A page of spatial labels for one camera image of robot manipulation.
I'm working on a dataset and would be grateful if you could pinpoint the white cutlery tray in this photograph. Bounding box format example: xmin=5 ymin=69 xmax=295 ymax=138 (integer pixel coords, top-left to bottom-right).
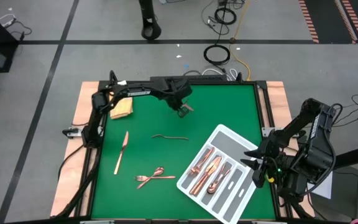
xmin=176 ymin=123 xmax=272 ymax=224

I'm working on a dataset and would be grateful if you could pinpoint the black metal beam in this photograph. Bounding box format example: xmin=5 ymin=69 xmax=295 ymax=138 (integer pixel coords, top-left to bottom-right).
xmin=334 ymin=142 xmax=358 ymax=170

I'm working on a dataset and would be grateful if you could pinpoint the black pedestal stand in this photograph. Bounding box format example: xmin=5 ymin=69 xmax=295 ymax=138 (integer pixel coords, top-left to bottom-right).
xmin=139 ymin=0 xmax=162 ymax=40

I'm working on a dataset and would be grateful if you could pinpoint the rose gold fork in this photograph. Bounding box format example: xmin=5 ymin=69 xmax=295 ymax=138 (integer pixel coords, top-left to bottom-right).
xmin=188 ymin=146 xmax=215 ymax=175
xmin=135 ymin=175 xmax=177 ymax=182
xmin=150 ymin=134 xmax=190 ymax=141

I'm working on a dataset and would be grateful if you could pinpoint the white paper sheet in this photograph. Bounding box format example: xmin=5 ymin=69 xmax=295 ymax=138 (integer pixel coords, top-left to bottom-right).
xmin=314 ymin=170 xmax=334 ymax=200

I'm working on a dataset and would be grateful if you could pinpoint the yellow floor cable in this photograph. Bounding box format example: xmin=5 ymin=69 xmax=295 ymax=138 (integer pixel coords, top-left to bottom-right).
xmin=228 ymin=0 xmax=252 ymax=82

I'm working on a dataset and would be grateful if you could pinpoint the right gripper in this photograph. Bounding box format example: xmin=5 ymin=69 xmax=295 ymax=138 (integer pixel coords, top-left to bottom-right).
xmin=240 ymin=148 xmax=291 ymax=187

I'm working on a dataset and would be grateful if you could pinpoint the silver mount plate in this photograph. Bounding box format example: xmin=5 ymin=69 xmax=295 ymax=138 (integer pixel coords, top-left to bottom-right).
xmin=261 ymin=126 xmax=276 ymax=138
xmin=62 ymin=126 xmax=88 ymax=138

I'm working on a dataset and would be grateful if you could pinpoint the coiled black cable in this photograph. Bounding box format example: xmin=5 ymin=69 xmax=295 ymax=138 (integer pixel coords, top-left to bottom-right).
xmin=213 ymin=7 xmax=238 ymax=26
xmin=203 ymin=44 xmax=232 ymax=67

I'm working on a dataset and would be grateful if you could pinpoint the straight black floor cable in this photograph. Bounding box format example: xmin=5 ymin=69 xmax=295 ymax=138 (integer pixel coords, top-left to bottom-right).
xmin=218 ymin=0 xmax=229 ymax=44

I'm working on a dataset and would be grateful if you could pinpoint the white plug cable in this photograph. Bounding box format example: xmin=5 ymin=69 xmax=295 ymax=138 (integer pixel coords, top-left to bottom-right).
xmin=0 ymin=13 xmax=17 ymax=27

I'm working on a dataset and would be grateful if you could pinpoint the black power strip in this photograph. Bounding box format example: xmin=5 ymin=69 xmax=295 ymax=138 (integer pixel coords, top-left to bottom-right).
xmin=150 ymin=75 xmax=229 ymax=83

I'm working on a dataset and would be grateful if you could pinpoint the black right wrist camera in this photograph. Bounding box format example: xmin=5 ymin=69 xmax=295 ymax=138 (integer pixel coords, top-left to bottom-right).
xmin=251 ymin=167 xmax=275 ymax=190

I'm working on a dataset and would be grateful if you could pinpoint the yellow folded cloth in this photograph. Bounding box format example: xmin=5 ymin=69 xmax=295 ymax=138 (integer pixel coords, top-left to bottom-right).
xmin=109 ymin=96 xmax=134 ymax=120

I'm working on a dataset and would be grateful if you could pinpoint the green table mat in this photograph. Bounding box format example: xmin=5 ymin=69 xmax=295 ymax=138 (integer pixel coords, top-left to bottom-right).
xmin=91 ymin=84 xmax=276 ymax=220

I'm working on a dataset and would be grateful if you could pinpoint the white floor cable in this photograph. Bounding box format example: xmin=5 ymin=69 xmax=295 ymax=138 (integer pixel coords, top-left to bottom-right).
xmin=202 ymin=68 xmax=239 ymax=82

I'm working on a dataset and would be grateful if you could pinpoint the black aluminium table frame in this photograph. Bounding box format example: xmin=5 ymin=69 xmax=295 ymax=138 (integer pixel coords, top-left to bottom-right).
xmin=81 ymin=70 xmax=280 ymax=222

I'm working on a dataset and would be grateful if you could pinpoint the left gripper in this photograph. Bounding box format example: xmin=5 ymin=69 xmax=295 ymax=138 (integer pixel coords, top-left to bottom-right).
xmin=163 ymin=77 xmax=194 ymax=119

